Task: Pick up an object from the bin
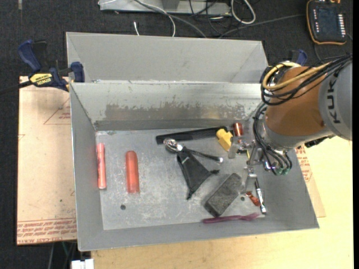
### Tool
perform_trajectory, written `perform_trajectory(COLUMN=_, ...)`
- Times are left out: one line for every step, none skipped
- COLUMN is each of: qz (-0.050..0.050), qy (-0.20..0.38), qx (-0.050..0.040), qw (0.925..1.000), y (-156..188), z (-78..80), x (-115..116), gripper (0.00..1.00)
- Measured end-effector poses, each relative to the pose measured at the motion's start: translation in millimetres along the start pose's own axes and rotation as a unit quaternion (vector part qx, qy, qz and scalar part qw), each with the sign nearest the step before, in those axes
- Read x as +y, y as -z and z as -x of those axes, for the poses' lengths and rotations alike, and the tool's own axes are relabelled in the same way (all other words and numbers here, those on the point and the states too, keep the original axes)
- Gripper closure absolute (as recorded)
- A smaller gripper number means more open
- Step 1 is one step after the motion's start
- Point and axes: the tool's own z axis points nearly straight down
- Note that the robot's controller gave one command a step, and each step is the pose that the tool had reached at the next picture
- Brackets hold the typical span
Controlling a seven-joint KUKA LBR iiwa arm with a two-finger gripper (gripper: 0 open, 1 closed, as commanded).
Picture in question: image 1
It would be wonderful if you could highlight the yellow block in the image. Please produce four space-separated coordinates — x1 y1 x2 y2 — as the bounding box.
215 129 234 152

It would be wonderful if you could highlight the black comb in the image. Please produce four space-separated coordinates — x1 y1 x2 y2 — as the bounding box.
155 126 228 145

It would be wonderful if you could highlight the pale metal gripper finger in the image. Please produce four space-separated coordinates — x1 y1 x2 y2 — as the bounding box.
228 138 250 160
241 167 257 193

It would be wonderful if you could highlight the silver metal scoop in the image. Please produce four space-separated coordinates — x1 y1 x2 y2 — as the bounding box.
163 138 224 164

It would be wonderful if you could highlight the pink marker pen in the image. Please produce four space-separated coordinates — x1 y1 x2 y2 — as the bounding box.
95 142 108 190

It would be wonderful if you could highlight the brown cardboard board, red print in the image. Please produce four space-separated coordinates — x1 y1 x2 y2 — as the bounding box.
16 76 326 246

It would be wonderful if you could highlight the grey metal bin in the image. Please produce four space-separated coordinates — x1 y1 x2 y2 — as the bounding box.
66 31 320 252

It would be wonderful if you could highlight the black cloth pouch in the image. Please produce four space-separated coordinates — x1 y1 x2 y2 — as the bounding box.
176 147 220 200

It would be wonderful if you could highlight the dark grey sponge block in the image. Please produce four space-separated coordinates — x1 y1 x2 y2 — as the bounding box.
204 173 243 217

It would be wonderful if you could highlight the orange-red cylinder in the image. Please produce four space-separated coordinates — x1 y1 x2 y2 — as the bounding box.
125 150 141 194

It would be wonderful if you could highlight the black and white pen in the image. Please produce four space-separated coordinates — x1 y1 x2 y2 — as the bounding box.
254 178 267 215

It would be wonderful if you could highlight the purple plastic fork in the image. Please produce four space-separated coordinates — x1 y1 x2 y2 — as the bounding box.
202 212 261 224

